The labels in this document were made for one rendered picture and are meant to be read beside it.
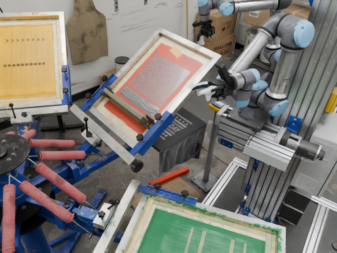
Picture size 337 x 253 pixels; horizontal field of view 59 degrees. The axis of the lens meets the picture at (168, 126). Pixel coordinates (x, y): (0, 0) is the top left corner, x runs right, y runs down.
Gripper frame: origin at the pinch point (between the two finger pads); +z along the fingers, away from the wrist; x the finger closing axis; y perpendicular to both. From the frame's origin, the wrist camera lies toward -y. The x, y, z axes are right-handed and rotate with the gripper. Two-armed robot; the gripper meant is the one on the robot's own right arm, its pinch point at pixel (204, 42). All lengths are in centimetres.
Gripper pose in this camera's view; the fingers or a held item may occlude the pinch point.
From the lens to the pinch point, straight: 224.8
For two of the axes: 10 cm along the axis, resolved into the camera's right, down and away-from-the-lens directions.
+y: 6.8, 4.9, -5.5
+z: 1.7, 6.3, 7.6
